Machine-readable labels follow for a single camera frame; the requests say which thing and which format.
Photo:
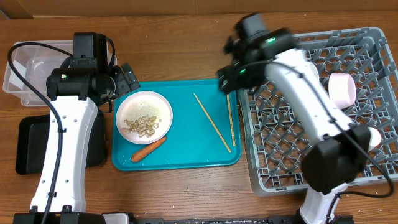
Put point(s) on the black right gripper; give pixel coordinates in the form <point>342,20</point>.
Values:
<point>231,81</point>

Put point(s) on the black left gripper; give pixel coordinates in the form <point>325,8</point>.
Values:
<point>122,86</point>

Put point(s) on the wooden chopstick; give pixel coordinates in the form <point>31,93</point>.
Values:
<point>231,120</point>
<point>212,123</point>

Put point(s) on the white plate with food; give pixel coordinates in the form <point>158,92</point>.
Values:
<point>144,117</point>

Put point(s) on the pale green bowl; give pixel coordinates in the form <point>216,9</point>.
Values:
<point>315,71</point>

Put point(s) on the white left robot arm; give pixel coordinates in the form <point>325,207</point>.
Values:
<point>87,79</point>

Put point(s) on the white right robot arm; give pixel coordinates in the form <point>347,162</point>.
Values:
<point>339,148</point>

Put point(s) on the grey dishwasher rack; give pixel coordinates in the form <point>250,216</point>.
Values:
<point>275,141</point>

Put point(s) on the teal plastic tray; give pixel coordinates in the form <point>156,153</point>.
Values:
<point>191,140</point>

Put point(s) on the orange carrot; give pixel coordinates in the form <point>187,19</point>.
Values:
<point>144,152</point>

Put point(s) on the clear plastic bin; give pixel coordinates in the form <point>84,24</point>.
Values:
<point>35,64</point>

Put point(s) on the black plastic bin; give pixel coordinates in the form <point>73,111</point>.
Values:
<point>32,143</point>

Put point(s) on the white cup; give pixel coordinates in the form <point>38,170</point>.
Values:
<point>375,138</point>

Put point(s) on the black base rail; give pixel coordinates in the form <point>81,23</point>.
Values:
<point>273,219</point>

